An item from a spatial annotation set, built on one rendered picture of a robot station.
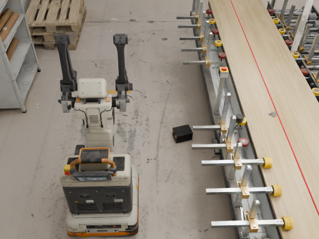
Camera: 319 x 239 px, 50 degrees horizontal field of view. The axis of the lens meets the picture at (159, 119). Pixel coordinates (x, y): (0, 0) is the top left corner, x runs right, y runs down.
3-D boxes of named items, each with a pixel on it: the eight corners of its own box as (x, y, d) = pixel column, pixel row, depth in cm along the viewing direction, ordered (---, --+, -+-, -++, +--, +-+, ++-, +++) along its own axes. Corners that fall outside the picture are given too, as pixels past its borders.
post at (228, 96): (219, 134, 313) (226, 94, 279) (218, 132, 315) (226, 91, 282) (222, 134, 313) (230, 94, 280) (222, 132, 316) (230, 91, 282)
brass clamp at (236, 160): (233, 170, 256) (234, 165, 252) (230, 156, 265) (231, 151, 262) (241, 170, 256) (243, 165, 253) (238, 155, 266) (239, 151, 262)
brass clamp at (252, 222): (248, 233, 220) (250, 228, 216) (244, 214, 230) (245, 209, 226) (258, 232, 220) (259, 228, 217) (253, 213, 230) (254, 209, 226)
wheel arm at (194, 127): (192, 131, 303) (193, 128, 300) (192, 128, 305) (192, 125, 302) (241, 130, 304) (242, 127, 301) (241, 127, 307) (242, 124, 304)
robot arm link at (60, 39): (51, 39, 247) (65, 39, 248) (55, 32, 259) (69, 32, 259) (60, 94, 272) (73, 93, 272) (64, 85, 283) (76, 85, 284)
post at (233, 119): (223, 158, 297) (232, 117, 263) (222, 154, 299) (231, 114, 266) (227, 158, 297) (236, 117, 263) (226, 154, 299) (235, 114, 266)
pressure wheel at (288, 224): (286, 220, 218) (280, 214, 226) (285, 232, 220) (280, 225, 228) (295, 220, 218) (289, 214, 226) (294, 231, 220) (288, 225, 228)
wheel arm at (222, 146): (192, 150, 282) (192, 147, 279) (191, 147, 284) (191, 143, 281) (244, 149, 283) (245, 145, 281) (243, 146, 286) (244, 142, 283)
